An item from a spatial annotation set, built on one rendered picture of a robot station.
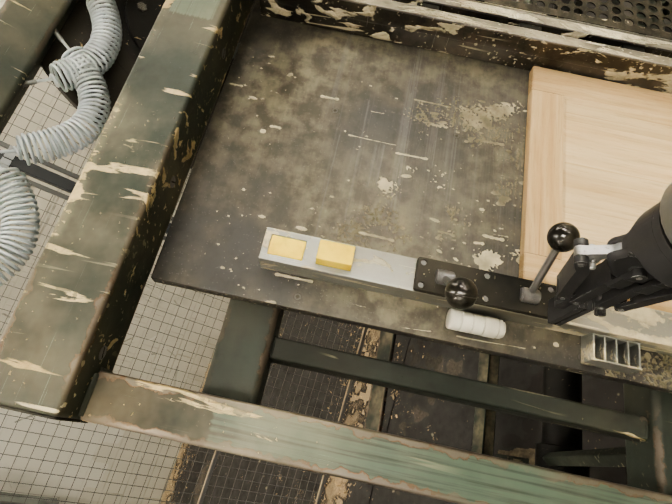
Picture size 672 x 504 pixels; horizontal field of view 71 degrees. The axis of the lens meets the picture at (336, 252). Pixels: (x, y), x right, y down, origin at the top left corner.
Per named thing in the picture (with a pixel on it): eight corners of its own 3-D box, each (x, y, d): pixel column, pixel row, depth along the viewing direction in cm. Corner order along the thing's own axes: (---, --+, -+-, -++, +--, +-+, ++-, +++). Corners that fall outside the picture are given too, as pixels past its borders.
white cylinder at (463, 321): (444, 330, 68) (498, 342, 67) (449, 325, 65) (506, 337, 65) (446, 311, 69) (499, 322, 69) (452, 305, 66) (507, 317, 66)
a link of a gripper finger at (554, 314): (585, 309, 50) (579, 307, 50) (553, 324, 56) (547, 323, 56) (585, 283, 51) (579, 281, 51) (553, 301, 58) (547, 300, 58)
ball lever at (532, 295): (542, 314, 64) (590, 237, 56) (514, 308, 64) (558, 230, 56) (536, 295, 67) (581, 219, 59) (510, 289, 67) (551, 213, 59)
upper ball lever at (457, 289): (452, 292, 67) (477, 316, 53) (426, 286, 67) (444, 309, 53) (459, 266, 66) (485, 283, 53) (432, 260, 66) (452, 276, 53)
